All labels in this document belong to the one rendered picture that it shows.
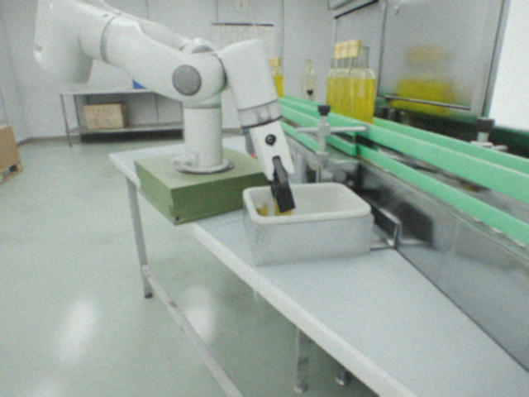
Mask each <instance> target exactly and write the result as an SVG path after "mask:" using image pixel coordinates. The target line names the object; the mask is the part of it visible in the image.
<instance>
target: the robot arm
mask: <svg viewBox="0 0 529 397"><path fill-rule="evenodd" d="M33 54H34V57H35V59H36V60H37V62H38V65H39V66H40V67H41V68H42V69H43V70H44V71H45V72H46V73H47V74H48V75H49V76H50V77H52V78H53V79H58V80H60V81H62V82H64V83H67V84H74V85H81V84H85V83H87V82H88V81H89V80H90V76H91V70H92V64H93V59H95V60H98V61H101V62H104V63H107V64H109V65H112V66H114V67H117V68H118V69H122V70H124V71H125V72H126V73H127V75H130V76H131V77H132V78H133V79H134V80H135V81H136V82H138V84H141V85H142V86H143V87H146V88H148V89H151V90H153V91H155V92H157V93H160V94H163V95H164V96H167V97H169V98H172V99H175V100H177V101H180V102H183V122H184V135H185V147H186V151H183V154H182V155H181V156H175V157H174V158H173V157H171V158H170V159H169V162H170V164H171V165H174V164H176V165H177V164H180V167H182V168H183V169H185V170H190V171H215V170H222V169H225V168H227V167H228V165H229V162H228V160H225V159H223V144H222V92H224V91H226V90H227V89H229V88H230V89H231V94H232V97H233V99H234V103H235V105H236V109H237V114H238V117H239V120H240V123H241V129H246V128H249V130H250V135H251V139H252V141H253V145H254V148H255V153H256V156H257V159H259V162H260V165H261V167H262V170H263V171H264V173H265V175H266V176H267V178H268V180H269V183H270V185H271V187H270V188H271V193H272V195H273V199H274V196H275V199H276V203H277V206H278V209H279V211H280V213H286V211H288V210H292V209H295V208H296V206H295V202H294V198H293V193H292V189H291V187H289V183H288V177H287V175H286V171H287V172H288V173H289V174H292V175H293V174H294V172H295V169H294V166H293V161H292V157H290V154H289V150H288V146H287V142H286V139H285V136H284V132H283V128H282V126H281V124H279V119H282V118H283V114H282V110H280V106H279V100H278V96H277V92H276V88H275V85H274V79H273V75H272V72H271V68H270V64H269V61H268V57H267V54H266V50H265V46H264V43H263V42H262V41H261V40H259V39H248V40H245V41H239V42H237V43H233V44H230V45H228V46H226V48H225V49H223V50H221V51H219V49H218V48H217V47H216V46H215V45H214V44H213V43H212V42H210V41H209V40H206V39H203V38H197V39H194V40H193V39H189V38H187V37H185V36H179V35H177V34H174V33H173V32H171V31H170V30H169V29H168V28H167V27H165V26H163V25H161V24H156V23H153V22H148V21H146V20H143V19H140V18H139V17H138V18H136V17H133V16H131V15H128V14H126V13H124V12H121V11H117V10H115V9H113V8H112V7H110V6H109V5H107V4H106V3H104V2H103V1H102V0H38V6H37V19H36V35H35V44H34V46H33ZM285 170H286V171H285ZM272 185H273V186H272Z"/></svg>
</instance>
